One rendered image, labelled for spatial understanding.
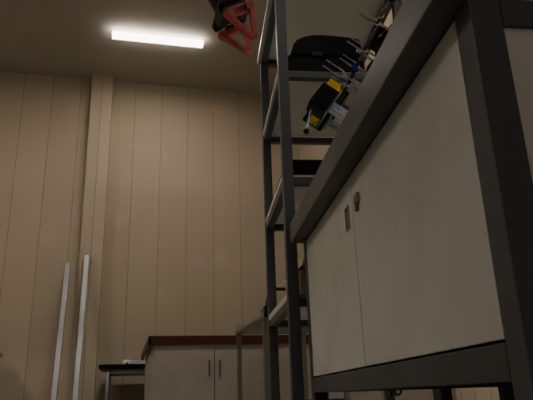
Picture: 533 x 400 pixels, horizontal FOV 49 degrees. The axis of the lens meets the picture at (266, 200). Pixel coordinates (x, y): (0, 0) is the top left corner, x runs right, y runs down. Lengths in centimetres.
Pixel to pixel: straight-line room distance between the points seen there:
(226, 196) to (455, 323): 809
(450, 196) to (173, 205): 795
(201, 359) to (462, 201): 374
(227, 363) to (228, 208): 462
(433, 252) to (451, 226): 7
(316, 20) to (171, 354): 268
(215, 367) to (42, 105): 586
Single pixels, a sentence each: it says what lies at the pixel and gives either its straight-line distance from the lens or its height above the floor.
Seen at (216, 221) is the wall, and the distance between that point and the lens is 865.
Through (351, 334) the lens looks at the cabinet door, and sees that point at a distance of 128.
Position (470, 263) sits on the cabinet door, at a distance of 74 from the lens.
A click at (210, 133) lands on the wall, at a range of 914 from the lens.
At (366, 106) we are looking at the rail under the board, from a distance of 101.
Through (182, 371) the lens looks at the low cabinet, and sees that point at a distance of 436.
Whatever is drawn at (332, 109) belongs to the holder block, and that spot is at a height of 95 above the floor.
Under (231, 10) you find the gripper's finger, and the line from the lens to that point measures 123.
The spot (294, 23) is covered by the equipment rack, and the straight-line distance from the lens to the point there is 256.
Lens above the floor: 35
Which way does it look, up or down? 19 degrees up
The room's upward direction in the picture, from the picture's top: 2 degrees counter-clockwise
